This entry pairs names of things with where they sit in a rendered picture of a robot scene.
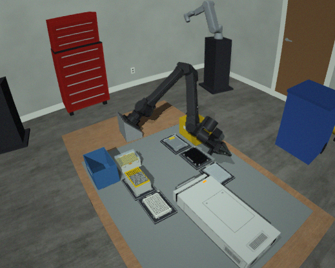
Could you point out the blue open-top box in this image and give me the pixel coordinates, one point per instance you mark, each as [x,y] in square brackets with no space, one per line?
[103,168]

